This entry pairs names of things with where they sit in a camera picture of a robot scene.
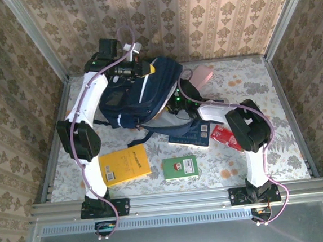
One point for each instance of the aluminium table side rail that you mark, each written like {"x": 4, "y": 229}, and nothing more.
{"x": 290, "y": 115}
{"x": 62, "y": 100}

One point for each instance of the small circuit board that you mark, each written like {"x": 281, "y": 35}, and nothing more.
{"x": 260, "y": 212}
{"x": 105, "y": 227}

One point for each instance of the wide aluminium mounting rail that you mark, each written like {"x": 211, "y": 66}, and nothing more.
{"x": 179, "y": 200}

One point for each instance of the aluminium corner post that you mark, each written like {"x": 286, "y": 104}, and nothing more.
{"x": 43, "y": 43}
{"x": 286, "y": 16}

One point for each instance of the navy blue book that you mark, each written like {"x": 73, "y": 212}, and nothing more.
{"x": 188, "y": 138}

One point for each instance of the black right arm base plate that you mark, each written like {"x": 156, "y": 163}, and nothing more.
{"x": 237, "y": 197}

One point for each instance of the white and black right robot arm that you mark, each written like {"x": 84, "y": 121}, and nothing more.
{"x": 249, "y": 127}

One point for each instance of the grey metal sheet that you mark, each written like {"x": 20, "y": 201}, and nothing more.
{"x": 175, "y": 241}

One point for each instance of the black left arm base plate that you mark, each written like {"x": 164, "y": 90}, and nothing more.
{"x": 123, "y": 207}

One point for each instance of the aluminium table edge rail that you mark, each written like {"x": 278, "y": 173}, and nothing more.
{"x": 229, "y": 59}

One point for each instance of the pink pencil case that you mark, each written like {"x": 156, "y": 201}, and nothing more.
{"x": 202, "y": 75}

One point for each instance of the navy blue backpack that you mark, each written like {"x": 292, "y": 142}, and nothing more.
{"x": 158, "y": 81}

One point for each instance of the green book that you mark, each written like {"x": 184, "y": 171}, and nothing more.
{"x": 179, "y": 167}

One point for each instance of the red snack packet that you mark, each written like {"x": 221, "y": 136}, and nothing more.
{"x": 225, "y": 138}

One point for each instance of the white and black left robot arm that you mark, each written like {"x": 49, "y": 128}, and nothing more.
{"x": 89, "y": 99}

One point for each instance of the yellow book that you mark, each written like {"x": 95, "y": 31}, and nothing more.
{"x": 125, "y": 165}

